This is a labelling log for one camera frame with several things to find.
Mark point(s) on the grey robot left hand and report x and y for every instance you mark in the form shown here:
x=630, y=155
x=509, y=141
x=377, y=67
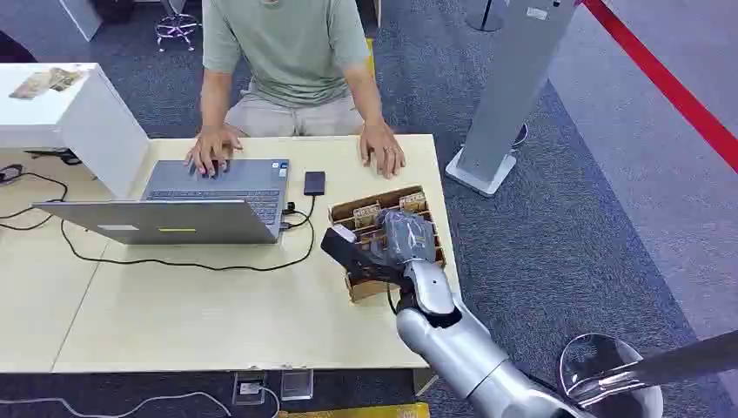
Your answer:
x=406, y=236

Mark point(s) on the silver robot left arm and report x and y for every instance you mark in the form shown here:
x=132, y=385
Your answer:
x=455, y=346

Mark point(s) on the printed card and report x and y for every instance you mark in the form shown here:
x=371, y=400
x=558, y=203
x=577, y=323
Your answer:
x=366, y=216
x=413, y=202

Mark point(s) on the wooden card box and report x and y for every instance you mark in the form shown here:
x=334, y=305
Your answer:
x=369, y=288

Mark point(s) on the person's left hand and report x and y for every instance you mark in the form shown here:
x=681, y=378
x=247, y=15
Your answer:
x=381, y=147

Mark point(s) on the person's hand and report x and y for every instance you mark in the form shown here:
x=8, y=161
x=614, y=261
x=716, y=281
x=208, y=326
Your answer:
x=210, y=147
x=381, y=147

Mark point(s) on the black phone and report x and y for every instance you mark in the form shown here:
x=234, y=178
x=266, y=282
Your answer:
x=314, y=183

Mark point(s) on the grey kiosk stand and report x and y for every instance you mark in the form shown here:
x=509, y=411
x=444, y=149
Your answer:
x=507, y=86

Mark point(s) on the yellow board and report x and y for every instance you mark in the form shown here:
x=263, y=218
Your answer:
x=357, y=412

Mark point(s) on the yellow seat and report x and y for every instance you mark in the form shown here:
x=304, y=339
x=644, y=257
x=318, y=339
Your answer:
x=371, y=57

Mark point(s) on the floor socket box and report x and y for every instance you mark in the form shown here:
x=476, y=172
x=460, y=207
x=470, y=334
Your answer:
x=297, y=385
x=249, y=388

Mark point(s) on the person's right hand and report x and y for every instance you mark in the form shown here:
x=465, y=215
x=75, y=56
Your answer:
x=210, y=147

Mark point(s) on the person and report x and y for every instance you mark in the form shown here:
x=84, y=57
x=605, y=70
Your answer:
x=288, y=52

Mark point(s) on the round dark stand base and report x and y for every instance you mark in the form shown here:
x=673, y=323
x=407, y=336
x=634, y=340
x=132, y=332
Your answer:
x=487, y=17

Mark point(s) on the grey laptop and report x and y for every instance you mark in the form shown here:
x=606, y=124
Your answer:
x=173, y=222

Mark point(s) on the chrome chair base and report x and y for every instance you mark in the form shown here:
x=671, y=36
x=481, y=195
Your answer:
x=176, y=29

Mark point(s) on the white cabinet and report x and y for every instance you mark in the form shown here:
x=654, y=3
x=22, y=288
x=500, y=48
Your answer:
x=86, y=127

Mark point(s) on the black bin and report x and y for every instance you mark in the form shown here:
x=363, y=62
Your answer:
x=114, y=10

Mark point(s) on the white panel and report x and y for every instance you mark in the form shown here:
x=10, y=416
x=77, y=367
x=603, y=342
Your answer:
x=81, y=17

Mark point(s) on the printed papers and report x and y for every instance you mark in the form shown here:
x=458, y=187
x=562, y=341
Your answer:
x=43, y=82

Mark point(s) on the black power adapter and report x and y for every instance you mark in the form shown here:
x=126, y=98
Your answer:
x=10, y=173

